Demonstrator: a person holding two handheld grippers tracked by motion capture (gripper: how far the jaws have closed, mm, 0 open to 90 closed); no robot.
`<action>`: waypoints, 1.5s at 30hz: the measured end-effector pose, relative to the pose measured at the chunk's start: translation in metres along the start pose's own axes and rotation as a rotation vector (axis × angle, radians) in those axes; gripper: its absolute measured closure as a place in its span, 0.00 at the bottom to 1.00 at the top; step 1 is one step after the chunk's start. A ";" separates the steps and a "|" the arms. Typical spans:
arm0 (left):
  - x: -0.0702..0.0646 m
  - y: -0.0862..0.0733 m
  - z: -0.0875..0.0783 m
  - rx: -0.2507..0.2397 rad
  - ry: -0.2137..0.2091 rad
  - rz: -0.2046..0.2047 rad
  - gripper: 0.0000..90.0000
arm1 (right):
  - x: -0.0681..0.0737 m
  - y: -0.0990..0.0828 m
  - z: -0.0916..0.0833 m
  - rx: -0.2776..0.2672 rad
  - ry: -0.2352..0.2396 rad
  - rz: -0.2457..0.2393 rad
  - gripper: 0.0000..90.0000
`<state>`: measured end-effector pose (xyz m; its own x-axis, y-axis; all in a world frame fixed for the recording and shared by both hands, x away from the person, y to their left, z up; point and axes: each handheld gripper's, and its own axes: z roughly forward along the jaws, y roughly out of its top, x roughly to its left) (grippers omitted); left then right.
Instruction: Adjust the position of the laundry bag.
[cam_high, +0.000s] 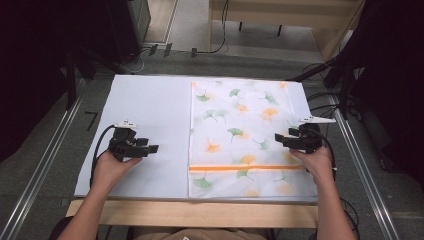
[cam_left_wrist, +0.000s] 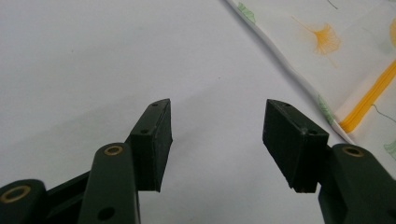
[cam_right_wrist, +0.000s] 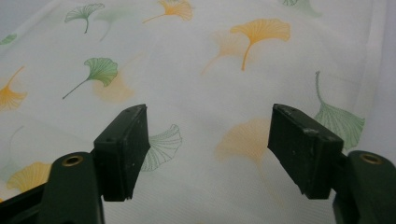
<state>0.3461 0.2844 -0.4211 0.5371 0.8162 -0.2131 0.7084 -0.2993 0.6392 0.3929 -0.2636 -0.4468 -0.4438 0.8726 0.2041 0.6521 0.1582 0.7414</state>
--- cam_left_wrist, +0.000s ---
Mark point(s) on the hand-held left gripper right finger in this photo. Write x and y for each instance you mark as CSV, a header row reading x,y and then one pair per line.
x,y
292,146

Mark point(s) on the white leaf-print zipper bag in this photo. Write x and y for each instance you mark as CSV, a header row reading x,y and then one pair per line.
x,y
348,81

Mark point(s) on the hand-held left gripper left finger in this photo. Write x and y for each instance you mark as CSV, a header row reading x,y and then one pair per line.
x,y
152,149

